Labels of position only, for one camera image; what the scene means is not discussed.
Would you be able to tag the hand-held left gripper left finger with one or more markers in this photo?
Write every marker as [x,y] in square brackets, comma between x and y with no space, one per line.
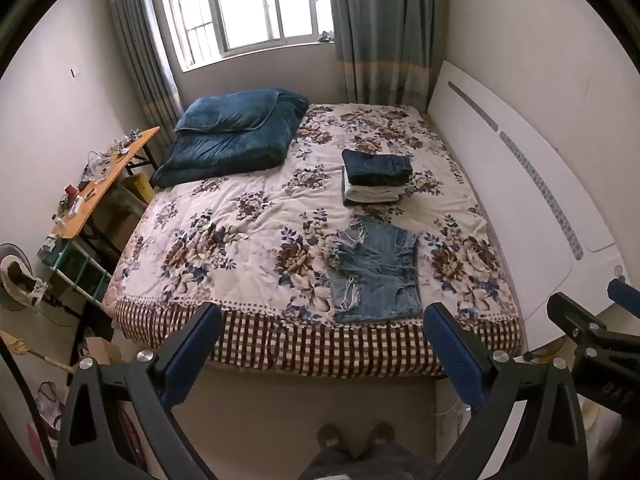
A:
[190,355]

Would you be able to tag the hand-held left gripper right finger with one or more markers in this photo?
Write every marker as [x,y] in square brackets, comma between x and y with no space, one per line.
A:
[455,355]

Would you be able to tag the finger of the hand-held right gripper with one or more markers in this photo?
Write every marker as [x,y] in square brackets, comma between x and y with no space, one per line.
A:
[575,312]
[625,297]

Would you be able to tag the light blue denim shorts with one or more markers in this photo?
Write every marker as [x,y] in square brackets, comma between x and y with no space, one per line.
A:
[375,270]

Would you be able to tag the folded white pants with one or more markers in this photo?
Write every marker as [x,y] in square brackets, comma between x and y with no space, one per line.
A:
[370,194]

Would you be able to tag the cardboard box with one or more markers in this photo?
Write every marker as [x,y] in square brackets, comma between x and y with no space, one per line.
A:
[102,351]

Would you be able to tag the person's right shoe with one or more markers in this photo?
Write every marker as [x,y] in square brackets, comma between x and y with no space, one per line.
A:
[381,436]

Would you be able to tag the person's shoe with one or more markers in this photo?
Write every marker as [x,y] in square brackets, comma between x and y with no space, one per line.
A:
[381,436]
[330,439]

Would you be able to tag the white headboard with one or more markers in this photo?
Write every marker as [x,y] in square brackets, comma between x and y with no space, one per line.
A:
[530,210]

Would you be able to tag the bed with floral quilt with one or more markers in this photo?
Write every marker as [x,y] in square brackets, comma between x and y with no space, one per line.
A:
[240,230]

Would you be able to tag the turquoise shelf rack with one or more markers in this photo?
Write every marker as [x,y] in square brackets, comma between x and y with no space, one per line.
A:
[82,270]

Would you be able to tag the person's grey trousers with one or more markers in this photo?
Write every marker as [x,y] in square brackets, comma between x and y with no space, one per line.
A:
[360,465]

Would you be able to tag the person's left shoe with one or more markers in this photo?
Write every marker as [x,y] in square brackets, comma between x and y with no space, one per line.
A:
[330,439]

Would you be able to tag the pink plastic bag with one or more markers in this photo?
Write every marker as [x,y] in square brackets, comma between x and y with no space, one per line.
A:
[47,410]

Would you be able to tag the straw broom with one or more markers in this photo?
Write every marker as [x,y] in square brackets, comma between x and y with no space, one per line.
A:
[35,352]

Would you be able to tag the yellow box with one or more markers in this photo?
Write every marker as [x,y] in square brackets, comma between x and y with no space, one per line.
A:
[139,189]

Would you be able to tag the floor fan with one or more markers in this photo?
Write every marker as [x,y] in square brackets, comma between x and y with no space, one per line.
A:
[20,277]

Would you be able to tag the wooden desk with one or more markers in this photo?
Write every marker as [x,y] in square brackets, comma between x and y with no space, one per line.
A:
[107,180]

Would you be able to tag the red cup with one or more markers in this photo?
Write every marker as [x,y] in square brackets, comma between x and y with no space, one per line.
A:
[72,195]

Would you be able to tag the folded dark blue jeans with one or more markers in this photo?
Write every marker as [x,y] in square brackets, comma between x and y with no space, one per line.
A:
[377,165]

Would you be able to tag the folded blue velvet quilt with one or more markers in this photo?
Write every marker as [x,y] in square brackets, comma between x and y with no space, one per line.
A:
[225,152]

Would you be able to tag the blue velvet pillow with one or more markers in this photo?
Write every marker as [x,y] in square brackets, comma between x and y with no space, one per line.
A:
[225,112]

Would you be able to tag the grey-blue curtain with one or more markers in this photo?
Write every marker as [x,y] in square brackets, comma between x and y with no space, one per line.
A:
[385,30]
[140,45]

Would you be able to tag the small clutter on windowsill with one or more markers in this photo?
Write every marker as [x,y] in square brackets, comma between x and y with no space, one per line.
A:
[326,37]

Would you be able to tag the window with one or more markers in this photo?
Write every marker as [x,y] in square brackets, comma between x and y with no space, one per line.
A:
[250,5]

